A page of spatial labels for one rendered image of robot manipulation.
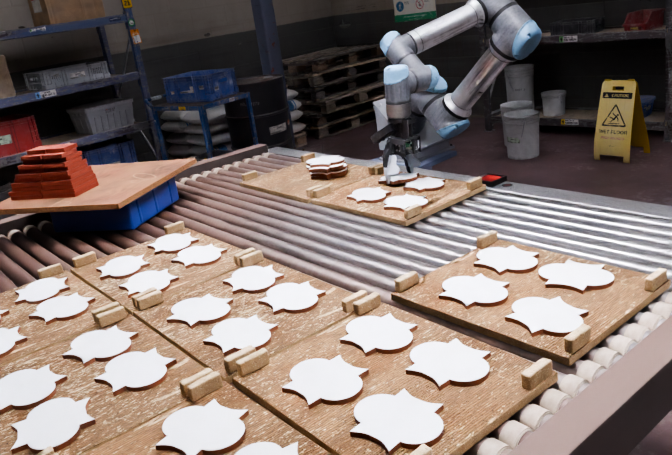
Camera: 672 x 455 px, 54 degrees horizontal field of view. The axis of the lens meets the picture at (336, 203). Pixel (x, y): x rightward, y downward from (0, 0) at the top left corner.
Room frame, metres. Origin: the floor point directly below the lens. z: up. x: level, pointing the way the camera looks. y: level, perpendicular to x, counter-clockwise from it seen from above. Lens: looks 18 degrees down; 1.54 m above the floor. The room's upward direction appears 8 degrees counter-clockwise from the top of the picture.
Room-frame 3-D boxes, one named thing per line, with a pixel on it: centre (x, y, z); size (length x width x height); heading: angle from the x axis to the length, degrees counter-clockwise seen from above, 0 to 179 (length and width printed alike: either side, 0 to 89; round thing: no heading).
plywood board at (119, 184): (2.19, 0.79, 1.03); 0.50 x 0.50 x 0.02; 72
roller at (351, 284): (1.65, 0.20, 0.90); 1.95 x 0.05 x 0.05; 37
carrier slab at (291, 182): (2.26, 0.07, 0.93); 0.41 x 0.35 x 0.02; 37
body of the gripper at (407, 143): (2.00, -0.23, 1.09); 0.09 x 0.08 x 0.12; 39
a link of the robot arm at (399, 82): (2.01, -0.24, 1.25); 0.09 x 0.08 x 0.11; 127
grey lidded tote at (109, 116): (6.06, 1.99, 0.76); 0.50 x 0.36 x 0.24; 139
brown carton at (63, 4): (6.01, 2.05, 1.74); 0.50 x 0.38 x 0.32; 133
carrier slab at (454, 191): (1.93, -0.19, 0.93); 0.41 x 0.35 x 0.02; 38
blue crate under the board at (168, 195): (2.16, 0.73, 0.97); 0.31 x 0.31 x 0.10; 72
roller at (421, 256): (1.77, 0.04, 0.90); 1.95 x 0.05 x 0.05; 37
